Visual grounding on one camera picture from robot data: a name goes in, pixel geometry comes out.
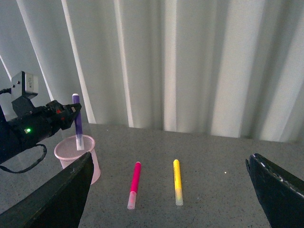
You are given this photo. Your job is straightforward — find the pink highlighter pen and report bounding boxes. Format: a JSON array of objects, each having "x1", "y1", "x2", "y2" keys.
[{"x1": 127, "y1": 161, "x2": 141, "y2": 210}]

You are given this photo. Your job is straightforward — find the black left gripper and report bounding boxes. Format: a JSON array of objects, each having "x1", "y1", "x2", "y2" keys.
[{"x1": 8, "y1": 100, "x2": 82, "y2": 145}]

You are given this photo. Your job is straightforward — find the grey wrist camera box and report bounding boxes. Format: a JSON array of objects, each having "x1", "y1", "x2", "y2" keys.
[{"x1": 11, "y1": 71, "x2": 38, "y2": 101}]

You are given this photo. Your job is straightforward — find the white pleated curtain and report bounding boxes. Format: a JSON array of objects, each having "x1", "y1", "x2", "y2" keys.
[{"x1": 0, "y1": 0, "x2": 304, "y2": 143}]

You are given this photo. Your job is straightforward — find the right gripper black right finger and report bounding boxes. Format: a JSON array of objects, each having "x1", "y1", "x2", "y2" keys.
[{"x1": 246, "y1": 153, "x2": 304, "y2": 228}]

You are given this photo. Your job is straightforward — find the yellow highlighter pen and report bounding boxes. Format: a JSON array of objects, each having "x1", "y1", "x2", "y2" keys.
[{"x1": 173, "y1": 159, "x2": 183, "y2": 206}]

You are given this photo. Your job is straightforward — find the purple highlighter pen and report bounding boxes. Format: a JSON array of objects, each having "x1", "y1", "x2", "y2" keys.
[{"x1": 72, "y1": 93, "x2": 84, "y2": 151}]

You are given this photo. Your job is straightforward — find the black camera cable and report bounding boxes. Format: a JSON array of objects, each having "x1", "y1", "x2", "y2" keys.
[{"x1": 0, "y1": 143, "x2": 48, "y2": 173}]

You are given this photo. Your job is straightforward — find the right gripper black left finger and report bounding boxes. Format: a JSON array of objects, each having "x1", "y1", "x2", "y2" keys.
[{"x1": 0, "y1": 152, "x2": 94, "y2": 228}]

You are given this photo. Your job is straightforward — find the pink mesh pen cup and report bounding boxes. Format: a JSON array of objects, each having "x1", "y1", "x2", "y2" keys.
[{"x1": 54, "y1": 135, "x2": 101, "y2": 185}]

